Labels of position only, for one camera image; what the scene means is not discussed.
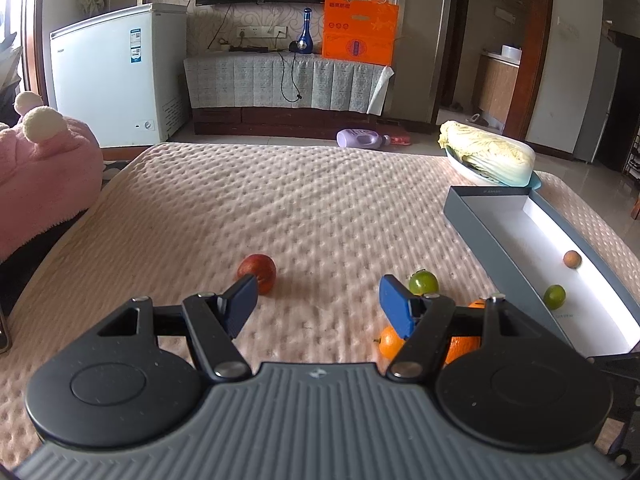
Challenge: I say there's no green tangerine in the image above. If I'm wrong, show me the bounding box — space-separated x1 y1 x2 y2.
408 269 439 296

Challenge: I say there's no orange tangerine with stem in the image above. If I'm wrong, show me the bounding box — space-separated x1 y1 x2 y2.
469 299 485 309

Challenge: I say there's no dark red fruit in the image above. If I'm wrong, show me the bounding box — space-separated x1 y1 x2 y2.
236 254 277 295

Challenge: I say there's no green fruit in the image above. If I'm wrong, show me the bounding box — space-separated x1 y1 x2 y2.
544 284 566 311

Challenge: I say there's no brown round longan fruit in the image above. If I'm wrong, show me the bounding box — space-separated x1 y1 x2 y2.
563 250 582 270

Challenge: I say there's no large orange tangerine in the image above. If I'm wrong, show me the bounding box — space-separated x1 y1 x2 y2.
445 337 482 365

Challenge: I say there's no wooden kitchen cabinet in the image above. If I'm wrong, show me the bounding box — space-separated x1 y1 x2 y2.
472 52 520 129

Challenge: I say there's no grey white cardboard box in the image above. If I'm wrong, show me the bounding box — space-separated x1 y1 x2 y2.
444 186 639 356

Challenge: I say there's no pink quilted bedspread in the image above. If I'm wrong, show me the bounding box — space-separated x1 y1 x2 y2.
1 143 639 479

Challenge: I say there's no napa cabbage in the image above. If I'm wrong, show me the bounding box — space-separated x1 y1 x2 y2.
438 120 536 188

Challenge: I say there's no purple detergent bottle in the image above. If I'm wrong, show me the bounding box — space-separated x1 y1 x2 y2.
336 128 392 150

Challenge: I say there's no pink plush toy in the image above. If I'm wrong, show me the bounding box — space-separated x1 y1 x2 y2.
1 91 104 260

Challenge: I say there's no cloth covered tv cabinet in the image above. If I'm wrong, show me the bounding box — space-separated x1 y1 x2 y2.
183 52 394 139

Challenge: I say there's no white chest freezer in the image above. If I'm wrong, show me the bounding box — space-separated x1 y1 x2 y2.
50 3 189 148

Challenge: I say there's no blue glass bottle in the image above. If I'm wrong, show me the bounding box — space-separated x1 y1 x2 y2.
296 8 314 54

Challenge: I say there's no orange gift bag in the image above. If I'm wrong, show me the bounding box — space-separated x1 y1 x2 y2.
322 0 399 66

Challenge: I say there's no black hanging cable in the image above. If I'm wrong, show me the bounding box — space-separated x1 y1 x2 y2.
276 29 304 103

